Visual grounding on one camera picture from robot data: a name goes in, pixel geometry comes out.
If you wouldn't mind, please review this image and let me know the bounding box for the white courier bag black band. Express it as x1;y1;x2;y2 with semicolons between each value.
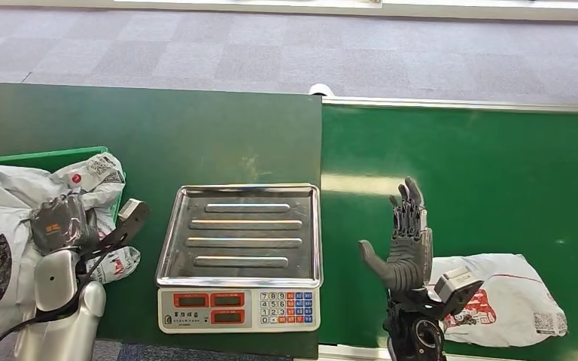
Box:
0;151;142;346

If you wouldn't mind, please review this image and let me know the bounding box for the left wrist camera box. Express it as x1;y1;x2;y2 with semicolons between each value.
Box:
100;198;152;250

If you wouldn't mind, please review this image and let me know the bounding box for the green conveyor belt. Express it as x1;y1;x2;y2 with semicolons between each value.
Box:
318;105;578;361

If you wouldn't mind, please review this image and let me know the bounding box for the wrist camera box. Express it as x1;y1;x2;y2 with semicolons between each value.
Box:
100;198;152;250
433;265;485;318

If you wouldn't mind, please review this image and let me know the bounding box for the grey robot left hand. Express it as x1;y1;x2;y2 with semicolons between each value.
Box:
29;193;102;256

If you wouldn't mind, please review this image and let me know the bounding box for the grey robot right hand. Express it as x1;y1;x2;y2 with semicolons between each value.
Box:
358;177;434;293

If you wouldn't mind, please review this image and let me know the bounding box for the silver conveyor side rail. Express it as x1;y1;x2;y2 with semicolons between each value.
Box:
321;96;578;114

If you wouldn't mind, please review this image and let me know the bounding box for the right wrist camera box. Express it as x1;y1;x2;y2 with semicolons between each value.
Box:
433;265;485;318

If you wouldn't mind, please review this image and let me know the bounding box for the white courier bag red print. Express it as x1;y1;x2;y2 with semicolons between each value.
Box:
426;253;569;349

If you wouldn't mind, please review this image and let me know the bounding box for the white floor ledge strip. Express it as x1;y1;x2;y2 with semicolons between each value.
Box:
0;0;578;23

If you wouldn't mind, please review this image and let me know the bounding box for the electronic scale with steel tray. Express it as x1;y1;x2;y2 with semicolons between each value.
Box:
155;183;324;335

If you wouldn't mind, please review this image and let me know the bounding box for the green plastic basket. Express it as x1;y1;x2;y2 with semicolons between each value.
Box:
0;145;127;225

